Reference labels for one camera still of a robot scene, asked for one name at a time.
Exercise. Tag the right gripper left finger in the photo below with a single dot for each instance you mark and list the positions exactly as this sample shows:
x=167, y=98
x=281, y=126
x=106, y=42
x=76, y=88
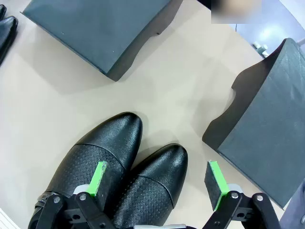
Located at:
x=97, y=181

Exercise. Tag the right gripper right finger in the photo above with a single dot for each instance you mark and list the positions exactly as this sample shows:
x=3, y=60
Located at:
x=214, y=188

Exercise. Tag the black perforated leather loafer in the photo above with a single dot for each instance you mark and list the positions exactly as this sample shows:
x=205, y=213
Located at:
x=104, y=148
x=157, y=176

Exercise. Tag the black metal shoe stand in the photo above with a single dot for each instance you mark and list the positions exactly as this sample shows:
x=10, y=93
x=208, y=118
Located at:
x=95, y=31
x=269, y=133

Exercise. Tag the person in black t-shirt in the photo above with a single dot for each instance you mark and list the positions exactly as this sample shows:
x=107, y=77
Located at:
x=233, y=12

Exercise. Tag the black pointed ankle shoe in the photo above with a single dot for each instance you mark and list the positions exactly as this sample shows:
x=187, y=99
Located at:
x=7, y=35
x=2, y=12

